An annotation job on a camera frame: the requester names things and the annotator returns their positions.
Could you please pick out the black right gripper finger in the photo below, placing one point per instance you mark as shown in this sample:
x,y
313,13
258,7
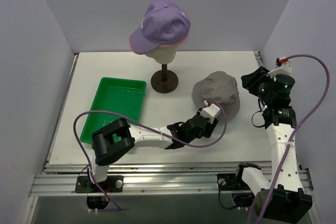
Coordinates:
x,y
253,79
254,91

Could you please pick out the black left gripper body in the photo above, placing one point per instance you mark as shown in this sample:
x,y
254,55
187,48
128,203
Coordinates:
x,y
209,127

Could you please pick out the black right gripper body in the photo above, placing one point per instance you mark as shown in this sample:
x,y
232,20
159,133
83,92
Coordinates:
x,y
252,80

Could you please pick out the grey cap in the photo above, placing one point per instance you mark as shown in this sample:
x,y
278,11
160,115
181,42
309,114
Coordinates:
x,y
222,88

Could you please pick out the pink baseball cap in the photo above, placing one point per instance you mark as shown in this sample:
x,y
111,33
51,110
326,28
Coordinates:
x,y
178,43

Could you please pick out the purple baseball cap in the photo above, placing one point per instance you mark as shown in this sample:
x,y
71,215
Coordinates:
x,y
164,23

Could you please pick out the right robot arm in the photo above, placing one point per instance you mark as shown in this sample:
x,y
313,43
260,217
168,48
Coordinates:
x,y
282,197

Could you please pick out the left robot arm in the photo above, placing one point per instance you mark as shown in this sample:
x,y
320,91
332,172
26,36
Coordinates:
x,y
113,141

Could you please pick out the mannequin head stand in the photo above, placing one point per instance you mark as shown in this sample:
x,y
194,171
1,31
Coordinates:
x,y
164,80

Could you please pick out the green plastic tray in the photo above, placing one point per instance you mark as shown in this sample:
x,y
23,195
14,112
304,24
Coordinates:
x,y
122,96

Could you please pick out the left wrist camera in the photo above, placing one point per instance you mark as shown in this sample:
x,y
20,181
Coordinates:
x,y
210,111

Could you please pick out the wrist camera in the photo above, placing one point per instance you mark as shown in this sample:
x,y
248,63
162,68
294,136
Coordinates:
x,y
210,111
283,66

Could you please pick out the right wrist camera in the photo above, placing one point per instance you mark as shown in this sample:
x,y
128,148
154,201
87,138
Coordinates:
x,y
283,66

